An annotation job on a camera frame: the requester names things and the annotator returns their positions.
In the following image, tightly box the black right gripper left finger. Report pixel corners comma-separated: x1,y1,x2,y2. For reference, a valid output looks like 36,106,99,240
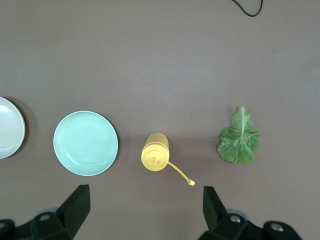
0,184,91,240

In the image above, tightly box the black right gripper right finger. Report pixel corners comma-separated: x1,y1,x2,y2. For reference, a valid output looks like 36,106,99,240
198,186,301,240

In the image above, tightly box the green lettuce leaf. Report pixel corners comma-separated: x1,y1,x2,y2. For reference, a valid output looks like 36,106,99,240
216,105,261,166

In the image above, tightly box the yellow squeeze bottle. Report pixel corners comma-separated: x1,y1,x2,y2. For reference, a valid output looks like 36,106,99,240
140,132,196,187

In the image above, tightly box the mint green plate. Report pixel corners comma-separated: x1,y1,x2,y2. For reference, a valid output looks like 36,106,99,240
52,110,119,177

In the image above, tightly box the beige plate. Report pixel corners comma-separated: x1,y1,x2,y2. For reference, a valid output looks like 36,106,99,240
0,96,26,160

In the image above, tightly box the thin black looped cable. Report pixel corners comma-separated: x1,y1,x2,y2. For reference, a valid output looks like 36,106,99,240
231,0,264,18

